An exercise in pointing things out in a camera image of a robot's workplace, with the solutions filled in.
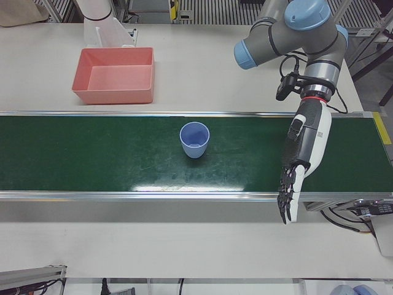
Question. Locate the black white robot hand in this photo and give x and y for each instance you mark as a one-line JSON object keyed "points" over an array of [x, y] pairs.
{"points": [[310, 144]]}

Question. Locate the pale blue plastic cup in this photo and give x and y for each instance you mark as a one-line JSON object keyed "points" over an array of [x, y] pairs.
{"points": [[194, 138]]}

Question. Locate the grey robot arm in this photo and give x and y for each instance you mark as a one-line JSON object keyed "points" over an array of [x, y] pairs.
{"points": [[294, 40]]}

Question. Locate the pink plastic box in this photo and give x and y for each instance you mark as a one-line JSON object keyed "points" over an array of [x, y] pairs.
{"points": [[116, 80]]}

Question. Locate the black tripod stand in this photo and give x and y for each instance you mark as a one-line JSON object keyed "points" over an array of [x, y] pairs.
{"points": [[367, 52]]}

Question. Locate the silver laptop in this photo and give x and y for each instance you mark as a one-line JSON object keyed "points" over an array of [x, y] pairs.
{"points": [[383, 236]]}

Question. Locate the pale blue rounded object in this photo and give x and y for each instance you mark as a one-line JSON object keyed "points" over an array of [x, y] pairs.
{"points": [[353, 290]]}

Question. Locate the yellow black safety marker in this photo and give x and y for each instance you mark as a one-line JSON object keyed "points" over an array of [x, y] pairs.
{"points": [[173, 9]]}

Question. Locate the green conveyor belt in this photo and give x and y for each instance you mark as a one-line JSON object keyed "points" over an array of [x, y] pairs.
{"points": [[92, 153]]}

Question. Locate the black power plug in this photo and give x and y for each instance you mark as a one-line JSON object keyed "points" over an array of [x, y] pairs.
{"points": [[106, 287]]}

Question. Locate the white cylindrical column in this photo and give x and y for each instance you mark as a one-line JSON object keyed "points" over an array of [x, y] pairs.
{"points": [[95, 7]]}

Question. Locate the aluminium profile beam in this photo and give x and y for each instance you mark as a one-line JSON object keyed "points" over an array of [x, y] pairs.
{"points": [[27, 275]]}

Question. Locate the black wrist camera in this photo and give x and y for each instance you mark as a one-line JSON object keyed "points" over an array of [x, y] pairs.
{"points": [[284, 87]]}

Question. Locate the white mounting bracket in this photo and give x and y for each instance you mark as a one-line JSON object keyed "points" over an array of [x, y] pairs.
{"points": [[110, 33]]}

